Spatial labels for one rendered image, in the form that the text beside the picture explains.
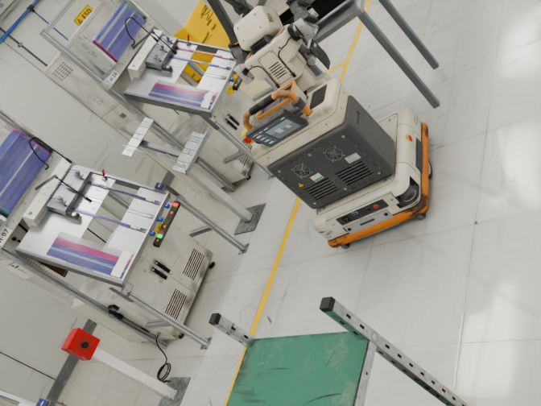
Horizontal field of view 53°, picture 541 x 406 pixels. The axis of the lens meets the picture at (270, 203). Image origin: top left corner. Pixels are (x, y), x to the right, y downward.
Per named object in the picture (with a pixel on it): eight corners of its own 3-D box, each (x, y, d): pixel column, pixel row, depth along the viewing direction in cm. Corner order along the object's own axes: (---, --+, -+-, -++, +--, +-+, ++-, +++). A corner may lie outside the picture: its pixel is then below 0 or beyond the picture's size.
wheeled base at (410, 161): (432, 214, 273) (404, 184, 261) (333, 253, 311) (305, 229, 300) (431, 127, 317) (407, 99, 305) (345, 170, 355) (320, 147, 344)
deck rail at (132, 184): (171, 196, 364) (169, 192, 359) (169, 199, 363) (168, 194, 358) (74, 168, 374) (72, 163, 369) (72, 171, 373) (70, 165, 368)
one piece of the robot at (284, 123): (324, 124, 256) (291, 108, 240) (270, 155, 277) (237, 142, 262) (320, 104, 260) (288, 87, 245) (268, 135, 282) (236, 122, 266)
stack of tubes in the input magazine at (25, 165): (51, 153, 359) (15, 127, 347) (8, 215, 332) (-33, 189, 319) (44, 159, 368) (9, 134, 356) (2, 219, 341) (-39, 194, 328)
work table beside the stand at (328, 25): (439, 105, 330) (359, 8, 294) (348, 153, 373) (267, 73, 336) (439, 63, 359) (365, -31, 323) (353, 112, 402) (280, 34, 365)
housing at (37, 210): (78, 173, 373) (72, 160, 361) (40, 232, 347) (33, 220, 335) (68, 170, 374) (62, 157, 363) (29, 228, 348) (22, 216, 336)
